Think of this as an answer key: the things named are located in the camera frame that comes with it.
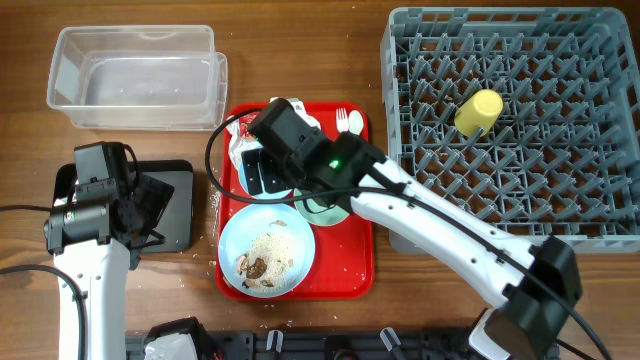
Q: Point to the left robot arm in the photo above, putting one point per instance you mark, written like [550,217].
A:
[95,235]

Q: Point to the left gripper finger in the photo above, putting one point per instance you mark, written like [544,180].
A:
[150,199]
[132,224]

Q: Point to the white plastic fork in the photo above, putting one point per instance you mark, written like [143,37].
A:
[342,120]

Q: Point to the grey dishwasher rack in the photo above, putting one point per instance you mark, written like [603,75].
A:
[562,159]

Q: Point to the light green bowl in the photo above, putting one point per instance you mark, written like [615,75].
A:
[320,215]

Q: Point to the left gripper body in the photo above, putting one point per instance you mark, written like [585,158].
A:
[127,192]

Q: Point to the light blue plate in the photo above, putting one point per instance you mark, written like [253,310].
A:
[245,225]

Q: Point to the white plastic spoon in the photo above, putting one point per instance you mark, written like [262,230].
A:
[355,122]

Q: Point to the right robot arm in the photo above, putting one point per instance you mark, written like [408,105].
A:
[531,289]

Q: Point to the red serving tray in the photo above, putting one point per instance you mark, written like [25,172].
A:
[343,267]

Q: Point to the crumpled white napkin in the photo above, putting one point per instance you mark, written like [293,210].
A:
[290,111]

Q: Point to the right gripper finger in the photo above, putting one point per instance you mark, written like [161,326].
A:
[272,182]
[251,167]

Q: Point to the red strawberry snack wrapper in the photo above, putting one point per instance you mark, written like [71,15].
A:
[244,128]

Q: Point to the black plastic bin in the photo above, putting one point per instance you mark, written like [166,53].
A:
[176,222]

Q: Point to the light blue bowl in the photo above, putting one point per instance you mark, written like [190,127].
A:
[263,195]

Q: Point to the yellow plastic cup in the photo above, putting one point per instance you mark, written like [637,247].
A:
[479,113]

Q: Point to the clear plastic bin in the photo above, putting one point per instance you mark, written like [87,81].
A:
[139,77]

